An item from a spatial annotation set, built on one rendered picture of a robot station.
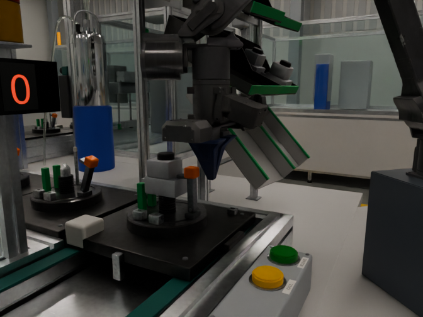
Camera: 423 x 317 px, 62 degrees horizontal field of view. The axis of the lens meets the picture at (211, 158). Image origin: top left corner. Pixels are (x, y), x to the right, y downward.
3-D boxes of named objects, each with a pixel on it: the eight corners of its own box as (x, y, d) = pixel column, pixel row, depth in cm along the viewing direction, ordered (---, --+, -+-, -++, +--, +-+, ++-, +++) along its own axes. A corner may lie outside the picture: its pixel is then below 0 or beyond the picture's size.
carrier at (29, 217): (149, 202, 79) (147, 148, 77) (59, 243, 59) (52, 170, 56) (73, 189, 90) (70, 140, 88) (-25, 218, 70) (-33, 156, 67)
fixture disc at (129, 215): (220, 216, 65) (220, 206, 65) (179, 246, 53) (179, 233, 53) (158, 204, 72) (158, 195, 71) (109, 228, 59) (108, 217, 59)
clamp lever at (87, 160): (91, 191, 72) (99, 159, 69) (84, 194, 70) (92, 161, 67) (79, 183, 73) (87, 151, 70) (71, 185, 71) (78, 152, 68)
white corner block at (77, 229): (106, 240, 60) (104, 217, 59) (85, 251, 56) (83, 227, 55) (86, 234, 62) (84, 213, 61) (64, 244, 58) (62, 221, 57)
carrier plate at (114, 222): (255, 222, 68) (255, 212, 67) (190, 282, 47) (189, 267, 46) (154, 203, 79) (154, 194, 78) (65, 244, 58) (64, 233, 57)
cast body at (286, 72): (288, 91, 93) (299, 66, 90) (282, 92, 90) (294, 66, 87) (262, 78, 97) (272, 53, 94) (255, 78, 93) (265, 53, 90)
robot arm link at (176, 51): (221, 5, 55) (145, 5, 55) (224, -8, 47) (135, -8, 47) (221, 80, 57) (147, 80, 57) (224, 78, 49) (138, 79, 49)
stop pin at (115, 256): (125, 277, 52) (124, 252, 52) (119, 281, 51) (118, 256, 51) (118, 275, 53) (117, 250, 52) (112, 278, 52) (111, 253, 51)
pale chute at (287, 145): (298, 166, 98) (310, 156, 96) (276, 175, 88) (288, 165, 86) (240, 94, 107) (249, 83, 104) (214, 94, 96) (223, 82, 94)
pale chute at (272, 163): (282, 178, 86) (296, 168, 83) (254, 190, 75) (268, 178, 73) (218, 95, 94) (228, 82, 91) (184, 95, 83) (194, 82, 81)
